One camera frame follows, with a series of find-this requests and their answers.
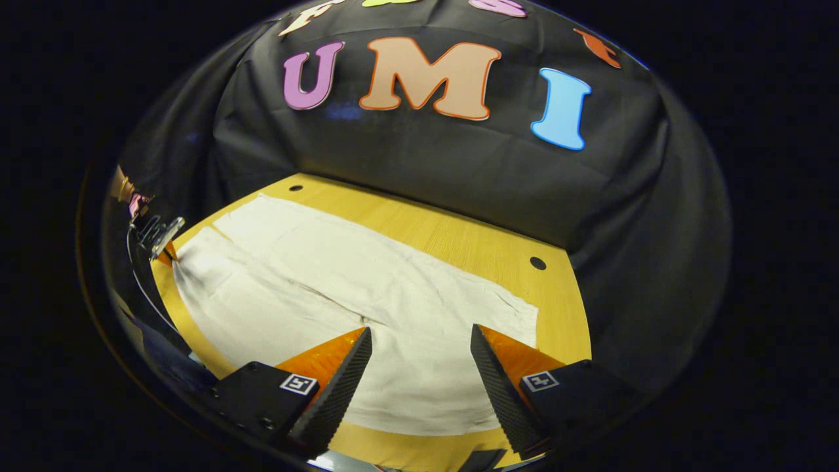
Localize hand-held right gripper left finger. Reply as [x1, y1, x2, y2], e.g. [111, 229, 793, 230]
[208, 327, 373, 460]

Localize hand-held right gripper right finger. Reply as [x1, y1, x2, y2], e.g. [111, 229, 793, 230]
[470, 324, 640, 460]

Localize white jeans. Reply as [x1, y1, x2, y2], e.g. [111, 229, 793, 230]
[172, 193, 539, 437]

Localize black backdrop cloth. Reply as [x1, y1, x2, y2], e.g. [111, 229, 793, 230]
[105, 0, 732, 394]

